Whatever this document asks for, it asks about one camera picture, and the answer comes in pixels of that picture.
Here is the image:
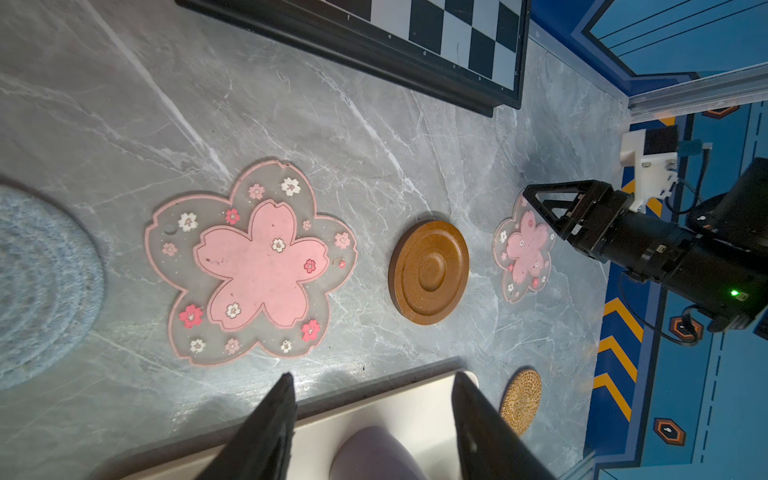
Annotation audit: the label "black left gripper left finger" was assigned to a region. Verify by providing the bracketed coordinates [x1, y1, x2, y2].
[196, 373, 298, 480]

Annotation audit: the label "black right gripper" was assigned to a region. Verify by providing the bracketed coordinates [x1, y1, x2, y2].
[523, 158, 767, 333]

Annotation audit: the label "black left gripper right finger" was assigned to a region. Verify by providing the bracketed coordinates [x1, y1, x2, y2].
[451, 372, 554, 479]

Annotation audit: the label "tan rattan round coaster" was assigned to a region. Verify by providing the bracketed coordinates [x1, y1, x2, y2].
[499, 367, 542, 436]

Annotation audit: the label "pink flower coaster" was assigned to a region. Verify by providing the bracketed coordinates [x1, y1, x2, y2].
[492, 194, 557, 303]
[144, 158, 358, 366]

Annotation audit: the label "brown wooden round coaster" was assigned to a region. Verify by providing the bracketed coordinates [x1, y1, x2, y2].
[388, 220, 470, 325]

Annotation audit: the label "light blue woven coaster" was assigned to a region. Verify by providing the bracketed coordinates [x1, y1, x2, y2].
[1, 185, 105, 390]

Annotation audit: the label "beige serving tray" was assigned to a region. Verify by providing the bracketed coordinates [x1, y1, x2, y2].
[119, 369, 481, 480]

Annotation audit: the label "white lavender mug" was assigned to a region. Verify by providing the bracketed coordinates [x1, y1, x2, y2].
[329, 426, 427, 480]

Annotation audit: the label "black white chessboard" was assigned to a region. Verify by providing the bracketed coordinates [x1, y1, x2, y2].
[180, 0, 531, 117]

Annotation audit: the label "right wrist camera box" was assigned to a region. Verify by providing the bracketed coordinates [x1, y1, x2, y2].
[620, 125, 679, 213]

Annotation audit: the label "aluminium right corner post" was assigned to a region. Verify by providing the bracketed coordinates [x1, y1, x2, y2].
[628, 63, 767, 123]

